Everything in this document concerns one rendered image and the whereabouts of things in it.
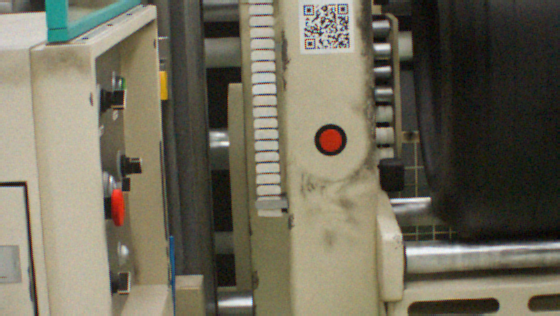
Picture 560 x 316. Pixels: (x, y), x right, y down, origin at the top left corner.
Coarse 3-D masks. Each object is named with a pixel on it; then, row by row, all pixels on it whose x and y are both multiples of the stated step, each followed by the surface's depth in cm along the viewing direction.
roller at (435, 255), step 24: (432, 240) 173; (456, 240) 172; (480, 240) 172; (504, 240) 172; (528, 240) 171; (552, 240) 171; (408, 264) 171; (432, 264) 171; (456, 264) 171; (480, 264) 171; (504, 264) 171; (528, 264) 172; (552, 264) 172
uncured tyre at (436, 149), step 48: (432, 0) 205; (480, 0) 154; (528, 0) 153; (432, 48) 207; (480, 48) 154; (528, 48) 153; (432, 96) 203; (480, 96) 155; (528, 96) 154; (432, 144) 196; (480, 144) 158; (528, 144) 157; (432, 192) 182; (480, 192) 163; (528, 192) 162
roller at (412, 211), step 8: (392, 200) 200; (400, 200) 199; (408, 200) 199; (416, 200) 199; (424, 200) 199; (400, 208) 198; (408, 208) 198; (416, 208) 198; (424, 208) 198; (432, 208) 198; (400, 216) 198; (408, 216) 198; (416, 216) 198; (424, 216) 198; (432, 216) 198; (400, 224) 199; (408, 224) 199; (416, 224) 200; (424, 224) 200; (432, 224) 200
